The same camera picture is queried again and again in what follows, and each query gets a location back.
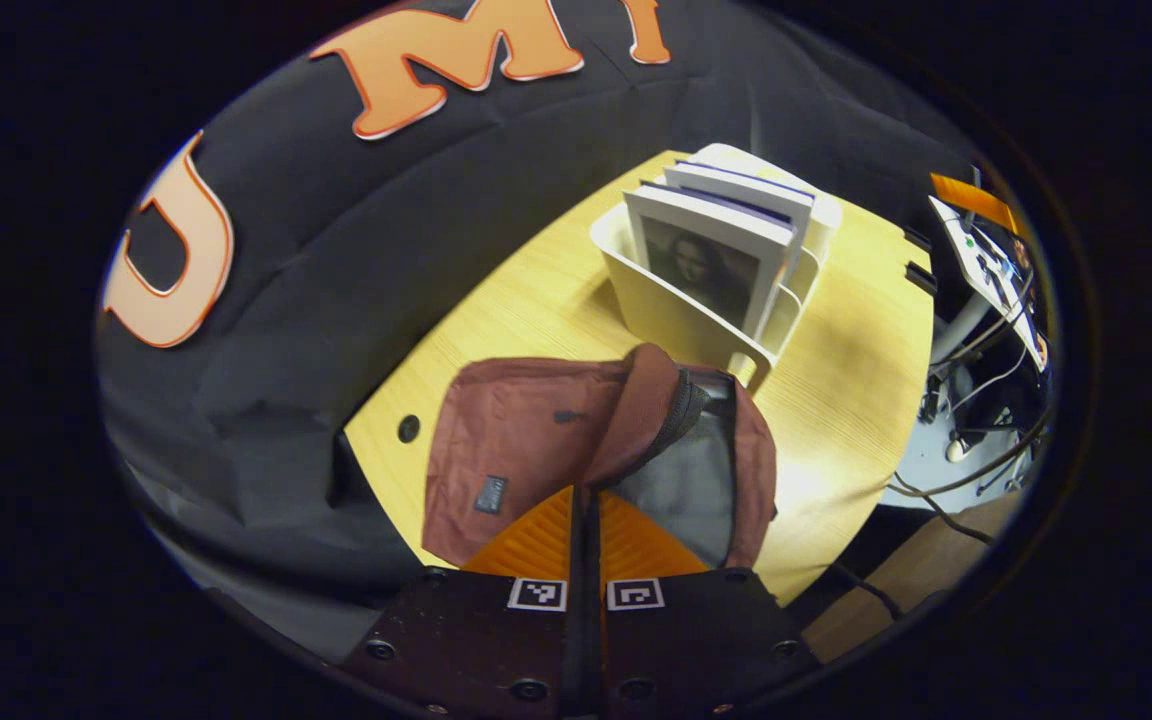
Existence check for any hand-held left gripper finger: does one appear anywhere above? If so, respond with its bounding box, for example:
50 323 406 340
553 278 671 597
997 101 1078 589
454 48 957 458
586 488 822 720
341 485 587 720

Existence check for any maroon schoolbag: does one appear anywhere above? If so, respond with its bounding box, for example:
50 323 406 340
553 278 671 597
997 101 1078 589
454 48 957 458
421 343 779 571

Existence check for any white book portrait cover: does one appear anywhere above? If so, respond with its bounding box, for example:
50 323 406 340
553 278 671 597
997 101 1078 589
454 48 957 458
622 183 799 339

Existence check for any white bookshelf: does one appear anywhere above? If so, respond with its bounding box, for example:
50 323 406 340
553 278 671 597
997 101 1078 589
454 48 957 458
589 143 845 393

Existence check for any white panel on stand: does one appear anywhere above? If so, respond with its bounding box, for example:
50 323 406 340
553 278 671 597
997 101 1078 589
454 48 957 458
928 195 1049 373

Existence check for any light wooden board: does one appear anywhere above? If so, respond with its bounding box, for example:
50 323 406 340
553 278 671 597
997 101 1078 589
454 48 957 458
801 490 1022 663

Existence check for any black backdrop cloth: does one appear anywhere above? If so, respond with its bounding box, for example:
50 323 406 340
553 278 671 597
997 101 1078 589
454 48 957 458
96 0 977 651

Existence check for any white cable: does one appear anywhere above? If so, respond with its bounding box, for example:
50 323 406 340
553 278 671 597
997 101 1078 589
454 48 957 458
951 345 1032 416

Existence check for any black cable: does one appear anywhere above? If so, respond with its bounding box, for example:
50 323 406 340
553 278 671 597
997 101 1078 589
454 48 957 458
884 410 1049 501

